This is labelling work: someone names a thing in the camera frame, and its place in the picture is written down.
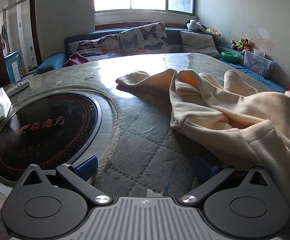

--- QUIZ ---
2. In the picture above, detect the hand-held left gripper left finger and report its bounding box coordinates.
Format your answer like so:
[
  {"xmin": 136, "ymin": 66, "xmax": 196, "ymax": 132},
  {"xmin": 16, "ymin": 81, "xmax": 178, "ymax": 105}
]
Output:
[{"xmin": 15, "ymin": 155, "xmax": 113, "ymax": 206}]

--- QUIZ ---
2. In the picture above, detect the upright butterfly print pillow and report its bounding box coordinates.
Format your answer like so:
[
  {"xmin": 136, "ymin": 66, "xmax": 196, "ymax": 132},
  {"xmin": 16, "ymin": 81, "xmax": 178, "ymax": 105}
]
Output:
[{"xmin": 119, "ymin": 22, "xmax": 170, "ymax": 56}]

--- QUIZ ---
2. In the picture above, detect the grey pillow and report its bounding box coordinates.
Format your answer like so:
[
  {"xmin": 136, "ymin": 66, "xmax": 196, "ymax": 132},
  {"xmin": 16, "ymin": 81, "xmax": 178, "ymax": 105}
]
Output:
[{"xmin": 180, "ymin": 31, "xmax": 221, "ymax": 59}]

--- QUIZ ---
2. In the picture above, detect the pink cloth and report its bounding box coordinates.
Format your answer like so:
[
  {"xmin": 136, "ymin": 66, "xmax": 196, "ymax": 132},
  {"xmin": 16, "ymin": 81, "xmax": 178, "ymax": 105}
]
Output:
[{"xmin": 68, "ymin": 52, "xmax": 89, "ymax": 66}]

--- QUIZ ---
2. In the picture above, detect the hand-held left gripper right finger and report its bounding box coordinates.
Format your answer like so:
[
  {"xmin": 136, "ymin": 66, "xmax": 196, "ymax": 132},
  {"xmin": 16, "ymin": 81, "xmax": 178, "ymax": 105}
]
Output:
[{"xmin": 179, "ymin": 156, "xmax": 276, "ymax": 206}]

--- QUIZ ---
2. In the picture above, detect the hanging cloth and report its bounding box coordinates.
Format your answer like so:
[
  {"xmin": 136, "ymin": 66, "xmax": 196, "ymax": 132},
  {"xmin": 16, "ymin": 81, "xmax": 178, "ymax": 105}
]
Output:
[{"xmin": 0, "ymin": 24, "xmax": 9, "ymax": 50}]

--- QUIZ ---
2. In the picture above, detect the blue cabinet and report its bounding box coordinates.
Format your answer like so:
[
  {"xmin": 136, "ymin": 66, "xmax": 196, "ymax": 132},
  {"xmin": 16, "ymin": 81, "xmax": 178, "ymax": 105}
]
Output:
[{"xmin": 4, "ymin": 50, "xmax": 23, "ymax": 83}]

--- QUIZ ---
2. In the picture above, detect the clear plastic storage box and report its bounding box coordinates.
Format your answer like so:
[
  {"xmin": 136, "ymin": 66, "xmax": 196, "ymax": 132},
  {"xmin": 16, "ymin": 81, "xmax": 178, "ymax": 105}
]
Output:
[{"xmin": 243, "ymin": 49, "xmax": 277, "ymax": 77}]

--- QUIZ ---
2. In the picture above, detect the grey remote control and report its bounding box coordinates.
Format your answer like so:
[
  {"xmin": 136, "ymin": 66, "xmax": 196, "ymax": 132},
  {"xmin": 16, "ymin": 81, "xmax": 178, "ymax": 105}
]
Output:
[{"xmin": 4, "ymin": 79, "xmax": 31, "ymax": 96}]

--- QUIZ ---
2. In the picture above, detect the panda plush toy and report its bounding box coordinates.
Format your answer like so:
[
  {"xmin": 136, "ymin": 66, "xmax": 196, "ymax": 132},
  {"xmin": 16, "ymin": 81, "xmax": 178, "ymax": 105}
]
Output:
[{"xmin": 186, "ymin": 19, "xmax": 208, "ymax": 33}]

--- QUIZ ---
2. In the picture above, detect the flat butterfly print pillow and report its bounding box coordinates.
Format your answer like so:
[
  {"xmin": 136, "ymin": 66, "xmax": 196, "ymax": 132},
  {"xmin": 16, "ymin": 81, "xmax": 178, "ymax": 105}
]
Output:
[{"xmin": 67, "ymin": 34, "xmax": 122, "ymax": 58}]

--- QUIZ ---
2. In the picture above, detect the cream fleece garment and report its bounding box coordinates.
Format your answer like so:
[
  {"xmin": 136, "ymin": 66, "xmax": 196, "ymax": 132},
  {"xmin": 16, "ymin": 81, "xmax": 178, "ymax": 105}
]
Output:
[{"xmin": 115, "ymin": 68, "xmax": 290, "ymax": 214}]

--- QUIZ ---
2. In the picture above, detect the brown plush toy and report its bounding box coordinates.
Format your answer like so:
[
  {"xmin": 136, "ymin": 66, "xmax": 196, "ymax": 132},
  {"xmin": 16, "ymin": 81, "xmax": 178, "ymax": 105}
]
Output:
[{"xmin": 231, "ymin": 38, "xmax": 251, "ymax": 52}]

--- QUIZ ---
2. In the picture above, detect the blue sofa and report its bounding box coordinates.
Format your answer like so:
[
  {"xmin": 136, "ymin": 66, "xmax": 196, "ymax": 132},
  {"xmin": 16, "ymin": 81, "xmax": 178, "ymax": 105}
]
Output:
[{"xmin": 34, "ymin": 26, "xmax": 287, "ymax": 93}]

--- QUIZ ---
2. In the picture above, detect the green bowl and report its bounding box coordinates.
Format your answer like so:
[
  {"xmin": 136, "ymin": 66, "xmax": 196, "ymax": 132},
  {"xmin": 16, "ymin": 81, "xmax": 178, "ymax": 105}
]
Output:
[{"xmin": 221, "ymin": 51, "xmax": 239, "ymax": 62}]

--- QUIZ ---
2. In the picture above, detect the round black induction cooktop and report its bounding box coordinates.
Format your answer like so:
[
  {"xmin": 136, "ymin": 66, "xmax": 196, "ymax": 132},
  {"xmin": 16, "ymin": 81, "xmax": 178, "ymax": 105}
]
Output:
[{"xmin": 0, "ymin": 90, "xmax": 103, "ymax": 184}]

